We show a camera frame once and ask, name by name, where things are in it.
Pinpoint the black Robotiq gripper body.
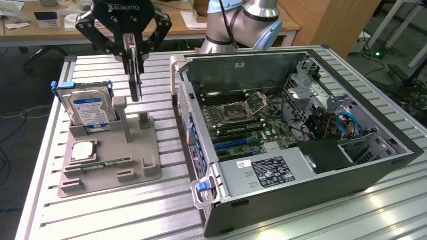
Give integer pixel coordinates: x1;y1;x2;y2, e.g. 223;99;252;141
91;0;156;36

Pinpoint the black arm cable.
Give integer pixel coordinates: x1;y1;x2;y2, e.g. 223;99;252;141
217;0;240;49

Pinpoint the white paper stack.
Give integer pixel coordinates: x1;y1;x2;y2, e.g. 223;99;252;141
181;11;209;31

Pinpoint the green RAM stick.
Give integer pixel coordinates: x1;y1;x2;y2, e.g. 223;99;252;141
81;159;131;172

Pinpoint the blue expansion slot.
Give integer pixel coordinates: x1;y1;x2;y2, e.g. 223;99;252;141
212;138;249;151

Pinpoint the white box with black top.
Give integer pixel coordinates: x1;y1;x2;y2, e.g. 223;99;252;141
33;11;62;29

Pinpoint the blue wire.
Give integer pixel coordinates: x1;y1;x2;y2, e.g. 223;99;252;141
335;112;363;137

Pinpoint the grey power supply unit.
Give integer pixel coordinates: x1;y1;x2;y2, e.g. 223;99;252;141
217;147;316;198

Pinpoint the green motherboard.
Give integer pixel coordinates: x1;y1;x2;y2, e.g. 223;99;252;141
197;84;301;163

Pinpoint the wooden cabinet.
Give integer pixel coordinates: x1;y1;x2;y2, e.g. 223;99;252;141
277;0;383;57

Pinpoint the black office chair base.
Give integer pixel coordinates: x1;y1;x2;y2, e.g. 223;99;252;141
21;46;69;74

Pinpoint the hard disk with blue caddy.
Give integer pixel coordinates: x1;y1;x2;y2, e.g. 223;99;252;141
50;79;116;133

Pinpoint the open black PC case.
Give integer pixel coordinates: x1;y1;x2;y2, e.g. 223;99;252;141
169;47;425;238

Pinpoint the cardboard box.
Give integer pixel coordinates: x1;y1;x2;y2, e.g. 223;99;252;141
192;0;211;17

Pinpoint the grey parts rack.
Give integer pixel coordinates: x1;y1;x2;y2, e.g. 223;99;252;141
57;95;164;199

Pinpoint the white paper tag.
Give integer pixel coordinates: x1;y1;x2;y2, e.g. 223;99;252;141
4;22;32;30

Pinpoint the black installed RAM stick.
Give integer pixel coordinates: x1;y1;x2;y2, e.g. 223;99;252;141
216;120;264;137

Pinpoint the white round dish on box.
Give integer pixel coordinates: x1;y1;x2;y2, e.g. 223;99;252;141
64;13;81;32

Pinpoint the silver CPU chip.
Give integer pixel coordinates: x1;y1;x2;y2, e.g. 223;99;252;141
72;142;96;160

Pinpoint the open socket cover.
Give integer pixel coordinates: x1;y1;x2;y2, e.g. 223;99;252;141
244;91;269;113

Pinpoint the black RAM slot row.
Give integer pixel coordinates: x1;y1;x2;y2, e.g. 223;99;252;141
199;89;249;106

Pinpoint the graphics card with metal bracket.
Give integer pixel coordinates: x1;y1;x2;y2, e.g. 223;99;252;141
123;33;144;103

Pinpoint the silver drive cage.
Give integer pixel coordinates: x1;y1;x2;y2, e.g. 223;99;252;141
283;72;335;121

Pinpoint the CPU socket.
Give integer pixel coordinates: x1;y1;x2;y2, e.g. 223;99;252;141
221;102;253;123

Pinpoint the wooden desk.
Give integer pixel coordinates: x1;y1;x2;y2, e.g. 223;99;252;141
0;0;301;48

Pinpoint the white table frame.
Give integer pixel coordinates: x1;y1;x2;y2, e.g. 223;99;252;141
364;0;427;68

